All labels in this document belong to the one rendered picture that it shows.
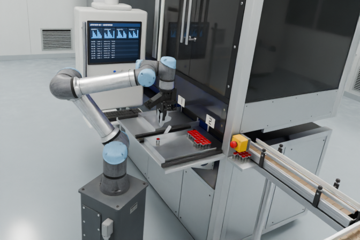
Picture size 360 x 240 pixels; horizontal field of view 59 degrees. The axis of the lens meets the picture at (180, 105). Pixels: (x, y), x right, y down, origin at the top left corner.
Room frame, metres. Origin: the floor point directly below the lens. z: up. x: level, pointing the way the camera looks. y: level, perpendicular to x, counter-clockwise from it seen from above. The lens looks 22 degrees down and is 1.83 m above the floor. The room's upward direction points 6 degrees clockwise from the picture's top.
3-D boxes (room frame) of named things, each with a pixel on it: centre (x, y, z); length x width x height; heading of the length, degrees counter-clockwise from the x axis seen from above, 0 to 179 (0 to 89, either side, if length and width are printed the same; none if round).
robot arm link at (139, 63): (1.48, 0.17, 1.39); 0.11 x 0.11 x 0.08; 7
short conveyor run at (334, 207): (1.42, -0.63, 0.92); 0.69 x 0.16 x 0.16; 33
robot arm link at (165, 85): (1.52, 0.08, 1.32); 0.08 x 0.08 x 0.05
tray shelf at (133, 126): (1.83, 0.03, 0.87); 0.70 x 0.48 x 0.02; 33
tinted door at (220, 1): (1.85, -0.16, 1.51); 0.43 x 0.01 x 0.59; 33
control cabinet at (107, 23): (2.37, 0.56, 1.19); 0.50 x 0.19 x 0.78; 122
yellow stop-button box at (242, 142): (1.58, -0.35, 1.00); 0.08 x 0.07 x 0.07; 123
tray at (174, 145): (1.66, -0.02, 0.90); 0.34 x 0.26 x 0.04; 123
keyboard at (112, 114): (2.16, 0.46, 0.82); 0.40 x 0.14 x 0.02; 122
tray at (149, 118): (2.01, 0.07, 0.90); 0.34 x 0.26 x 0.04; 123
